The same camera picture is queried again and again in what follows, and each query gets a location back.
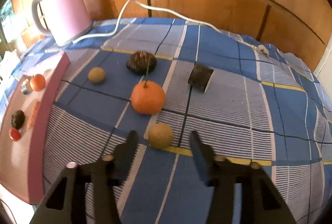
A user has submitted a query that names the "tan small round fruit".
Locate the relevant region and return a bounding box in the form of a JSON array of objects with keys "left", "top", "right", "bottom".
[{"left": 148, "top": 123, "right": 174, "bottom": 149}]

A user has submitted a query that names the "small red tomato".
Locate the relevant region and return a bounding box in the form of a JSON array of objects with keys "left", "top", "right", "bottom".
[{"left": 9, "top": 128, "right": 21, "bottom": 142}]

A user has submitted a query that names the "dark brown round fruit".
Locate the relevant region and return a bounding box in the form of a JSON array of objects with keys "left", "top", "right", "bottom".
[{"left": 11, "top": 110, "right": 25, "bottom": 129}]

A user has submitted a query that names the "dark cut fruit piece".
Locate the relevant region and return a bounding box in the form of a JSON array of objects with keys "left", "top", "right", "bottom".
[{"left": 188, "top": 63, "right": 214, "bottom": 92}]

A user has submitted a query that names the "pink rimmed white tray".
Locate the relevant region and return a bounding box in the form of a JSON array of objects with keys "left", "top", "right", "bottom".
[{"left": 1, "top": 52, "right": 70, "bottom": 204}]

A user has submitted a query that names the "large orange mandarin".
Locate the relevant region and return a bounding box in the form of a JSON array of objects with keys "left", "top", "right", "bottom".
[{"left": 131, "top": 58, "right": 167, "bottom": 116}]

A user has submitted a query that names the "blue plaid tablecloth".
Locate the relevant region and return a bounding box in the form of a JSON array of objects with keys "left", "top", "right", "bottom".
[{"left": 0, "top": 17, "right": 332, "bottom": 224}]

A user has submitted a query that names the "dark brown ridged fruit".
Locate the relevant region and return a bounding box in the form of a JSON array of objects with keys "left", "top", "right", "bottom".
[{"left": 126, "top": 51, "right": 157, "bottom": 75}]

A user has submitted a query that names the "pink electric kettle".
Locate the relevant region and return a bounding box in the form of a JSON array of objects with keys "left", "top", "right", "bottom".
[{"left": 32, "top": 0, "right": 92, "bottom": 47}]

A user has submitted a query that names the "white kettle power cable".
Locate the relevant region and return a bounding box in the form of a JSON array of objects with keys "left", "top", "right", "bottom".
[{"left": 71, "top": 0, "right": 271, "bottom": 59}]

